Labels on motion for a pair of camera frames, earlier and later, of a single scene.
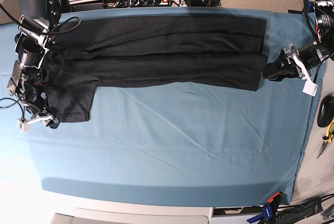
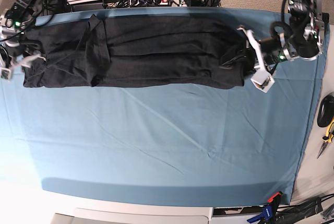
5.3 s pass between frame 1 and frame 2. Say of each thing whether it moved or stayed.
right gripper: moved
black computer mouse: stayed
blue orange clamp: stayed
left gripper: moved
